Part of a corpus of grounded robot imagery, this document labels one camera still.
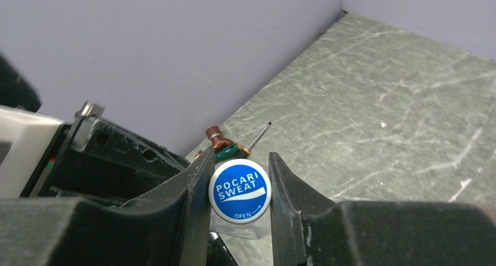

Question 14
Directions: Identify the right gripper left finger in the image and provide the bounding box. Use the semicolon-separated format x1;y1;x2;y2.
1;149;215;265

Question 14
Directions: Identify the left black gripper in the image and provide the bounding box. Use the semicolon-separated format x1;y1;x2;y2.
21;102;190;206

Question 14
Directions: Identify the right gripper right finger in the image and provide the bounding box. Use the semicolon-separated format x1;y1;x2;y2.
268;152;495;265

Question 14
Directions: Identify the yellow black screwdriver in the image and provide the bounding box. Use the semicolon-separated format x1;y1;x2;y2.
237;122;272;158

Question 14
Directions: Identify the clear bottle blue white cap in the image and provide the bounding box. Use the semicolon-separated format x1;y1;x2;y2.
209;214;271;240

